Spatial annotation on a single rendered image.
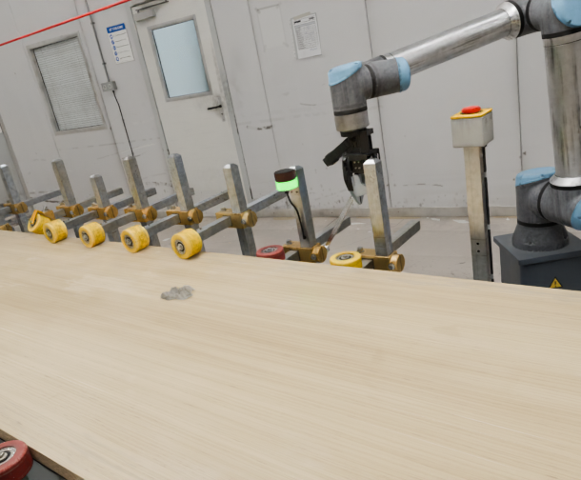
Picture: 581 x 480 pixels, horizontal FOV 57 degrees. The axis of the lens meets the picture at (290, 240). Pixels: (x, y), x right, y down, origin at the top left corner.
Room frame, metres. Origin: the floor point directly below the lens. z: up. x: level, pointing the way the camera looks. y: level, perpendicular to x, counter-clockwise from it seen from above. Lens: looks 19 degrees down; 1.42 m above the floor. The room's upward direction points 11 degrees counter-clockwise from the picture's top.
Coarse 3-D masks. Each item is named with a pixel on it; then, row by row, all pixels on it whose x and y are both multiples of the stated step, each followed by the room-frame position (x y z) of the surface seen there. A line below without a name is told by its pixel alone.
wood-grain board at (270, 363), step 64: (0, 256) 1.94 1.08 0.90; (64, 256) 1.78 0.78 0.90; (128, 256) 1.63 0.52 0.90; (192, 256) 1.51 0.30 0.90; (0, 320) 1.30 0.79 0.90; (64, 320) 1.22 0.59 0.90; (128, 320) 1.15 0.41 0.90; (192, 320) 1.08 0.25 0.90; (256, 320) 1.02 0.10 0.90; (320, 320) 0.96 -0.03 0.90; (384, 320) 0.91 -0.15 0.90; (448, 320) 0.87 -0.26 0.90; (512, 320) 0.83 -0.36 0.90; (576, 320) 0.79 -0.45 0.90; (0, 384) 0.96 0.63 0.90; (64, 384) 0.91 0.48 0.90; (128, 384) 0.87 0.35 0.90; (192, 384) 0.82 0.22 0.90; (256, 384) 0.79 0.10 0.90; (320, 384) 0.75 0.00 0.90; (384, 384) 0.72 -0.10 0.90; (448, 384) 0.69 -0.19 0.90; (512, 384) 0.66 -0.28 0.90; (576, 384) 0.63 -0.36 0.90; (64, 448) 0.71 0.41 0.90; (128, 448) 0.68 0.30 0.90; (192, 448) 0.65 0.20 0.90; (256, 448) 0.63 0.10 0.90; (320, 448) 0.60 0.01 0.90; (384, 448) 0.58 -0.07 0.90; (448, 448) 0.56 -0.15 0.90; (512, 448) 0.54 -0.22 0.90; (576, 448) 0.52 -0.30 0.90
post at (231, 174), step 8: (224, 168) 1.65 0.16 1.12; (232, 168) 1.64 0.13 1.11; (232, 176) 1.63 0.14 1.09; (232, 184) 1.63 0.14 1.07; (240, 184) 1.65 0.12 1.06; (232, 192) 1.64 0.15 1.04; (240, 192) 1.65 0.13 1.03; (232, 200) 1.65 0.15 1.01; (240, 200) 1.64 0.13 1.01; (232, 208) 1.65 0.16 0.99; (240, 208) 1.64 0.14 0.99; (240, 232) 1.64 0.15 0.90; (248, 232) 1.64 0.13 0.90; (240, 240) 1.65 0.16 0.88; (248, 240) 1.64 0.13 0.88; (248, 248) 1.63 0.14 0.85
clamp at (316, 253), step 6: (282, 246) 1.53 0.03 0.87; (288, 246) 1.52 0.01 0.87; (294, 246) 1.51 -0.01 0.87; (300, 246) 1.50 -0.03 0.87; (312, 246) 1.48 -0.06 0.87; (318, 246) 1.47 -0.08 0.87; (324, 246) 1.48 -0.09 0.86; (300, 252) 1.49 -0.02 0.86; (306, 252) 1.47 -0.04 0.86; (312, 252) 1.46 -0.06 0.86; (318, 252) 1.45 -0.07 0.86; (324, 252) 1.47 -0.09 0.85; (300, 258) 1.49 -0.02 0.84; (306, 258) 1.48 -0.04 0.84; (312, 258) 1.45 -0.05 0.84; (318, 258) 1.45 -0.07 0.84; (324, 258) 1.47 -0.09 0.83
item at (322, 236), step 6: (348, 216) 1.73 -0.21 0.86; (342, 222) 1.69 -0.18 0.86; (348, 222) 1.71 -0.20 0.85; (324, 228) 1.66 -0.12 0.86; (330, 228) 1.64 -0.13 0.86; (342, 228) 1.68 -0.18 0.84; (318, 234) 1.60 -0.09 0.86; (324, 234) 1.60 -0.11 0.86; (330, 234) 1.63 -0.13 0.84; (318, 240) 1.58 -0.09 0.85; (324, 240) 1.60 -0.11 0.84; (288, 252) 1.49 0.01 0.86; (294, 252) 1.48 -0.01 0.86; (288, 258) 1.45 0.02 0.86; (294, 258) 1.48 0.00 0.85
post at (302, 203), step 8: (296, 168) 1.48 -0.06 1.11; (296, 176) 1.47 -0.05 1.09; (304, 176) 1.49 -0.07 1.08; (304, 184) 1.49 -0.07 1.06; (304, 192) 1.48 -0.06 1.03; (296, 200) 1.48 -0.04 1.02; (304, 200) 1.48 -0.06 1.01; (296, 208) 1.48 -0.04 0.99; (304, 208) 1.47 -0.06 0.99; (296, 216) 1.49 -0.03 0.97; (304, 216) 1.47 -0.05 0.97; (296, 224) 1.49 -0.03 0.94; (304, 224) 1.47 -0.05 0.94; (312, 224) 1.49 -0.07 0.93; (304, 232) 1.48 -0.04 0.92; (312, 232) 1.49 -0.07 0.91; (304, 240) 1.48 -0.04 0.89; (312, 240) 1.48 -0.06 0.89
